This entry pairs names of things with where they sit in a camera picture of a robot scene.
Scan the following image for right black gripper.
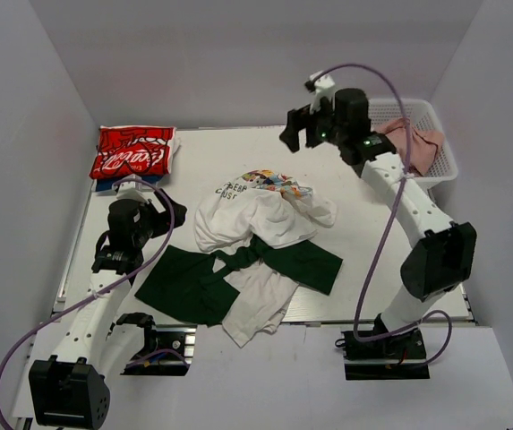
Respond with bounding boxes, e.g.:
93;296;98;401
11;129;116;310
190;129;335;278
279;94;346;155

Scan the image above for white colourful print t shirt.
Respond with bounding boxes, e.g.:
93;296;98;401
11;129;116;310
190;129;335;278
193;169;338;252

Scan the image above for green and white t shirt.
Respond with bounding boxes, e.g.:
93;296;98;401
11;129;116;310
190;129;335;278
135;236;343;347

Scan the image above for pink t shirt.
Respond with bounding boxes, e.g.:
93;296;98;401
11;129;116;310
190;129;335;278
374;117;445;176

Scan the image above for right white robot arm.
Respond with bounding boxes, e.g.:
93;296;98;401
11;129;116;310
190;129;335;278
279;89;477;357

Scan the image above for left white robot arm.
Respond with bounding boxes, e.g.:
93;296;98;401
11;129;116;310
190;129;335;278
29;192;187;429

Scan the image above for folded blue shirt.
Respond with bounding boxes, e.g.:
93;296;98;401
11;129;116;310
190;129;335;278
94;175;163;194

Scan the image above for folded white shirt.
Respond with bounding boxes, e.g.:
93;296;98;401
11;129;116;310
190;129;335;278
167;134;182;174

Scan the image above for folded red coca-cola shirt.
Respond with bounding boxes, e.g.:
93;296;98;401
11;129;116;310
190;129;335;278
89;125;176;180

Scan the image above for white plastic basket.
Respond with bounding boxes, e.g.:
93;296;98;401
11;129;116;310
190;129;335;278
369;99;458;190

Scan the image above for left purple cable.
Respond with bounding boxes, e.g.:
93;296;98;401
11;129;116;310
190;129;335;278
0;176;176;429

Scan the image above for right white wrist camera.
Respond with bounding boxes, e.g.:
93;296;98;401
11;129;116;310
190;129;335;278
304;71;336;114

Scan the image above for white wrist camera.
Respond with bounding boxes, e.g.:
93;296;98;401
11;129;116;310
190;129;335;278
304;71;336;114
112;175;154;202

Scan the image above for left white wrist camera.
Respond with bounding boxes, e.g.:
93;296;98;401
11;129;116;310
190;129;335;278
112;175;154;202

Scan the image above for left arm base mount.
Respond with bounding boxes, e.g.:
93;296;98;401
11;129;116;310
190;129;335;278
112;313;196;376

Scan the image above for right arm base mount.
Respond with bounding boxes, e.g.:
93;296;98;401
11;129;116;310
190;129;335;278
335;328;430;381

